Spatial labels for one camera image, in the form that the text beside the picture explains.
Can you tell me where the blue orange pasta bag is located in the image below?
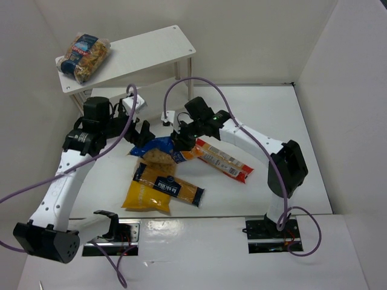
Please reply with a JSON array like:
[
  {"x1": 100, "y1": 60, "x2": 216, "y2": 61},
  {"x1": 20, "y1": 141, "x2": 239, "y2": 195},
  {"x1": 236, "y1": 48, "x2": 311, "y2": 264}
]
[{"x1": 128, "y1": 137, "x2": 203, "y2": 164}]

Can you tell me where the white two-tier shelf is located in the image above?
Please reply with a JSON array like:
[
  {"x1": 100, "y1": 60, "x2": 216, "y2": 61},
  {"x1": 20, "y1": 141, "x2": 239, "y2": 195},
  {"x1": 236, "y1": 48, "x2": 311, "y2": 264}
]
[{"x1": 59, "y1": 25, "x2": 196, "y2": 124}]

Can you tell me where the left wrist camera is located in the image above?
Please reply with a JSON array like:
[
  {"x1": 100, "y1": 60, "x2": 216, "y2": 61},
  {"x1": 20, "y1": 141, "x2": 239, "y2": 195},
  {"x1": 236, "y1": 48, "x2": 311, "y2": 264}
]
[{"x1": 122, "y1": 94, "x2": 147, "y2": 115}]

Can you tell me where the dark blue spaghetti pack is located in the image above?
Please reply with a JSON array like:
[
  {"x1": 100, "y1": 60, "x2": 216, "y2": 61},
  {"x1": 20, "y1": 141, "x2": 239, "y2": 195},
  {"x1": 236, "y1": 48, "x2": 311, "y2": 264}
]
[{"x1": 132, "y1": 163, "x2": 204, "y2": 207}]

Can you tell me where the yellow fusilli pasta bag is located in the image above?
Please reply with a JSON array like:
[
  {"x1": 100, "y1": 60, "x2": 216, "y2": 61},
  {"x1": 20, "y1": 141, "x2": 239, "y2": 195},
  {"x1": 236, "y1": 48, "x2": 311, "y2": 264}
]
[{"x1": 122, "y1": 158, "x2": 177, "y2": 214}]

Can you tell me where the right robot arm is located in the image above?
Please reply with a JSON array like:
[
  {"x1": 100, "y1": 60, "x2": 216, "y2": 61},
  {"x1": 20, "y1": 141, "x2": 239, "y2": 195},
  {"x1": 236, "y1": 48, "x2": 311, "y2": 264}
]
[{"x1": 161, "y1": 97, "x2": 308, "y2": 231}]

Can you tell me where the tricolour fusilli pasta bag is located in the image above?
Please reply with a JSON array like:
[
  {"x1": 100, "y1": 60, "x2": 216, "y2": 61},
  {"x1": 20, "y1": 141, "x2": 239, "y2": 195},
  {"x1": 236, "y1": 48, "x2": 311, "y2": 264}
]
[{"x1": 56, "y1": 33, "x2": 111, "y2": 85}]

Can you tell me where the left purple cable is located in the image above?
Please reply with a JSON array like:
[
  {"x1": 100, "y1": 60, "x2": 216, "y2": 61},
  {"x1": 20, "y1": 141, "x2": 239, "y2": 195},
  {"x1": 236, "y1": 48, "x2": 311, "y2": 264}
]
[{"x1": 0, "y1": 83, "x2": 140, "y2": 288}]

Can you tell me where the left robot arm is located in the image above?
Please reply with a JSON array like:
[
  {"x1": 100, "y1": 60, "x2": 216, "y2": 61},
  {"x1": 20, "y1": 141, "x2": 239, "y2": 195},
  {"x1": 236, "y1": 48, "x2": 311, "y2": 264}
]
[{"x1": 13, "y1": 93, "x2": 154, "y2": 263}]

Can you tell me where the red spaghetti pack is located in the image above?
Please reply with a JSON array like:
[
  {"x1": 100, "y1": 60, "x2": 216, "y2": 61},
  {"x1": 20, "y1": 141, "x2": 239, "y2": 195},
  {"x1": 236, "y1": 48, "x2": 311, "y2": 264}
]
[{"x1": 196, "y1": 138, "x2": 254, "y2": 183}]

